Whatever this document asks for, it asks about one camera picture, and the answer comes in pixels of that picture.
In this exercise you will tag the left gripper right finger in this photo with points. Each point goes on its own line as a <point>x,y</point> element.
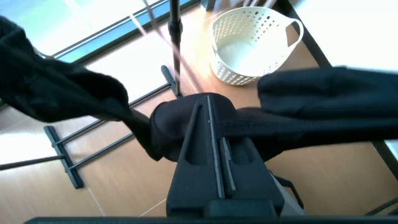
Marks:
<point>255,183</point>

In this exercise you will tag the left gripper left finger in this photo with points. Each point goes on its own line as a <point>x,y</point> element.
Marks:
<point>192,183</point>

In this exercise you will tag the black garment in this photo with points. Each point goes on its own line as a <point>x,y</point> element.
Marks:
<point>311,124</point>

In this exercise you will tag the white laundry basket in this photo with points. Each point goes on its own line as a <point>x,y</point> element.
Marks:
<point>248,56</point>

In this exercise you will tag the black clothes rack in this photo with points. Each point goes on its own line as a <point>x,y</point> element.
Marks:
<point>175,31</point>

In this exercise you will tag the window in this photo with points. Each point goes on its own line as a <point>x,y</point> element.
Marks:
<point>93,18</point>

